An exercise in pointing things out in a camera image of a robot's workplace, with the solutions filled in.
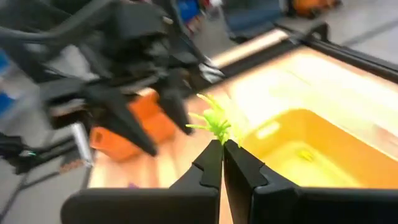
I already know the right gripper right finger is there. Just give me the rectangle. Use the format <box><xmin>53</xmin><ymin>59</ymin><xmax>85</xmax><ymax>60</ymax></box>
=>
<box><xmin>223</xmin><ymin>139</ymin><xmax>398</xmax><ymax>224</ymax></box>

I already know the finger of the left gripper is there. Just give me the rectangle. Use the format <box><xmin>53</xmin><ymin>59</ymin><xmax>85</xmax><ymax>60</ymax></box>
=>
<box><xmin>81</xmin><ymin>85</ymin><xmax>159</xmax><ymax>157</ymax></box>
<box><xmin>157</xmin><ymin>83</ymin><xmax>196</xmax><ymax>137</ymax></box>

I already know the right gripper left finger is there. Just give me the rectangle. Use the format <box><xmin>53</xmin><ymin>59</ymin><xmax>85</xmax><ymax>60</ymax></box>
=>
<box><xmin>60</xmin><ymin>139</ymin><xmax>224</xmax><ymax>224</ymax></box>

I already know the neon green plastic spider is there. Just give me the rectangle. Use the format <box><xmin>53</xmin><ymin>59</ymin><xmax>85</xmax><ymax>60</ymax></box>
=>
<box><xmin>185</xmin><ymin>93</ymin><xmax>233</xmax><ymax>146</ymax></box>

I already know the orange plastic bin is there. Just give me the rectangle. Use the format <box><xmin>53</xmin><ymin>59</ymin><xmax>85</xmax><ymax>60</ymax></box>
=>
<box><xmin>89</xmin><ymin>91</ymin><xmax>178</xmax><ymax>162</ymax></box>

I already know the yellow plastic bin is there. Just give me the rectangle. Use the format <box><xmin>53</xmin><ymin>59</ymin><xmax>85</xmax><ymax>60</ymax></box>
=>
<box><xmin>241</xmin><ymin>108</ymin><xmax>398</xmax><ymax>190</ymax></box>

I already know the black orange striped floor plate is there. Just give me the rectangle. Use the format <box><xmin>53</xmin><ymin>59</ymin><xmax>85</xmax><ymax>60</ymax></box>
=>
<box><xmin>58</xmin><ymin>158</ymin><xmax>86</xmax><ymax>174</ymax></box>

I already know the orange shop vacuum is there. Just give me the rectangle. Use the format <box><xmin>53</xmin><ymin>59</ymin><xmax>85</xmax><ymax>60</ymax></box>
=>
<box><xmin>292</xmin><ymin>0</ymin><xmax>342</xmax><ymax>18</ymax></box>

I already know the white metal bracket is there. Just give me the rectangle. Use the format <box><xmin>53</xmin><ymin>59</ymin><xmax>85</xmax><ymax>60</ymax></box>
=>
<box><xmin>70</xmin><ymin>122</ymin><xmax>95</xmax><ymax>167</ymax></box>

